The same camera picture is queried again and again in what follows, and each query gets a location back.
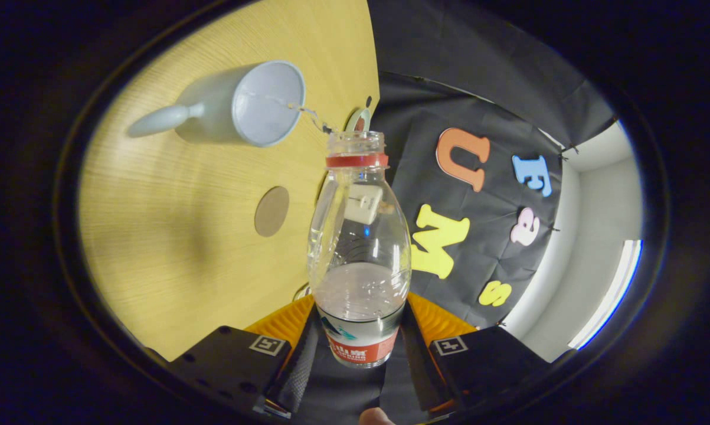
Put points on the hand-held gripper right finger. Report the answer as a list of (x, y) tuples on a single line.
[(425, 369)]

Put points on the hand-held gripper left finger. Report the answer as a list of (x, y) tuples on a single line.
[(300, 372)]

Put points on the clear plastic bottle red label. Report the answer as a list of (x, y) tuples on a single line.
[(359, 289)]

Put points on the round brown coaster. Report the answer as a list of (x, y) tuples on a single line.
[(272, 211)]

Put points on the white cup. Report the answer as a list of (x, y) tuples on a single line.
[(213, 100)]

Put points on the wooden table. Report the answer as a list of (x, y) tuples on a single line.
[(172, 236)]

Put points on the large ceiling light panel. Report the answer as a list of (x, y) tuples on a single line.
[(611, 295)]

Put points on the brown sausages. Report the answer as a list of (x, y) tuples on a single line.
[(361, 124)]

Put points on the pale green plate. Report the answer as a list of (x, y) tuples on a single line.
[(350, 118)]

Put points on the black backdrop cloth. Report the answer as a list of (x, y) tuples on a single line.
[(478, 88)]

